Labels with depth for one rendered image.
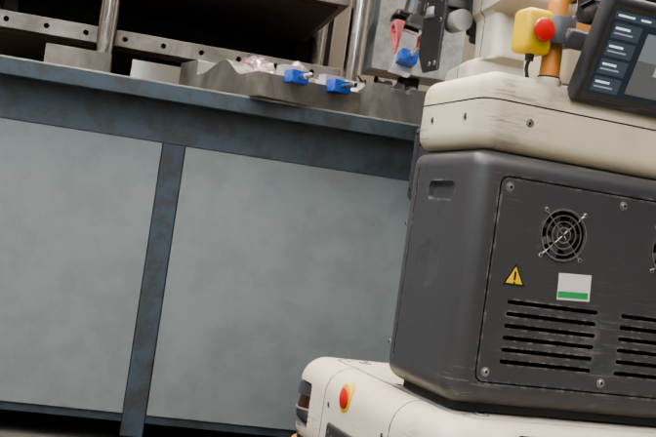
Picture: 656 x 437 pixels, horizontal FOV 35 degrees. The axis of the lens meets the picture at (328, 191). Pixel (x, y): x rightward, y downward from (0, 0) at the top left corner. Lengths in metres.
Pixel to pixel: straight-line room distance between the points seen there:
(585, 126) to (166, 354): 1.11
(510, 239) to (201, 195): 0.92
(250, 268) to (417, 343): 0.73
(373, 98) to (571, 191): 0.86
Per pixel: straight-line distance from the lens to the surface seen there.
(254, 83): 2.29
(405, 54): 2.44
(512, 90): 1.63
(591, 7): 2.77
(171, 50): 3.19
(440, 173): 1.70
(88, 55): 2.50
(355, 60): 3.20
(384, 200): 2.41
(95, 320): 2.34
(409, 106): 2.45
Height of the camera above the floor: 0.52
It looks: 2 degrees up
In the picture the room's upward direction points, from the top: 8 degrees clockwise
